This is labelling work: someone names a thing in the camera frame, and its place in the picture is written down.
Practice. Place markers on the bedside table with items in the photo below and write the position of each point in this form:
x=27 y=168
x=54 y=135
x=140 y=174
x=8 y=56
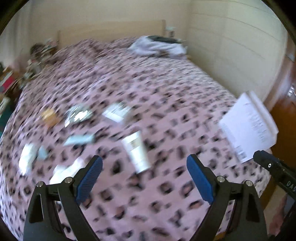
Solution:
x=170 y=31

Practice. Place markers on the white flat packet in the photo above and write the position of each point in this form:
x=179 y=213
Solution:
x=61 y=172

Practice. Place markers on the white cosmetic tube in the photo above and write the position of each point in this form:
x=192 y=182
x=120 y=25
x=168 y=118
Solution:
x=135 y=148

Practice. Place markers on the brown wooden door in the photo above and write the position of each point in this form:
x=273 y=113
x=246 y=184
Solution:
x=283 y=111

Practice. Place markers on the red pink box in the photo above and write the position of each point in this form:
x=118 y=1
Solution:
x=7 y=79

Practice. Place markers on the pink leopard print blanket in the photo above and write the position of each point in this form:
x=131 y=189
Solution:
x=143 y=116

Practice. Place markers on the orange small carton box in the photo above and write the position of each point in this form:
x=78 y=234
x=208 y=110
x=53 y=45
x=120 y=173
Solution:
x=50 y=118

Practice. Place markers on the white blue packet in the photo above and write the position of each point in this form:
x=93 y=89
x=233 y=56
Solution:
x=29 y=154

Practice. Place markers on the cluttered bedside shelf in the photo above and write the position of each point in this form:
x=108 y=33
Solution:
x=40 y=56

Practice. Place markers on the white labelled packet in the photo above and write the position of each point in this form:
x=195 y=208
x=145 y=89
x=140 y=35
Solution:
x=118 y=112

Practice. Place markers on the white grey clothes pile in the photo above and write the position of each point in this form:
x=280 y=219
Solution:
x=158 y=46

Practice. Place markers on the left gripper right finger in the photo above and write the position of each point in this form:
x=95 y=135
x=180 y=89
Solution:
x=247 y=221

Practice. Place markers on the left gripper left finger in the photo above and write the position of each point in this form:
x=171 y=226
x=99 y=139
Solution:
x=42 y=220

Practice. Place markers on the beige wooden headboard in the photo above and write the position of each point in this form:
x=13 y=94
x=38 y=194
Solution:
x=109 y=31

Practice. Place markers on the white cardboard box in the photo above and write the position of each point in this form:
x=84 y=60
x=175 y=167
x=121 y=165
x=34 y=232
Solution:
x=249 y=127

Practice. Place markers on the silver door handle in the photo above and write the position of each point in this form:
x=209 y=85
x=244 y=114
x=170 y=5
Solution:
x=291 y=91

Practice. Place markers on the white wardrobe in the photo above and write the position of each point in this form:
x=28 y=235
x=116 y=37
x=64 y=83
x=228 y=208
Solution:
x=240 y=44

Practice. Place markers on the light blue sachet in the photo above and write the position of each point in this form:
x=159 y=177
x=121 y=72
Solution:
x=79 y=140

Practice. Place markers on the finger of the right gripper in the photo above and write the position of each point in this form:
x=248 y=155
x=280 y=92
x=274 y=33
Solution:
x=277 y=168

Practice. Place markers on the silver checkered foil bag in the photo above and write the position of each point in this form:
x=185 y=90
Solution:
x=77 y=114

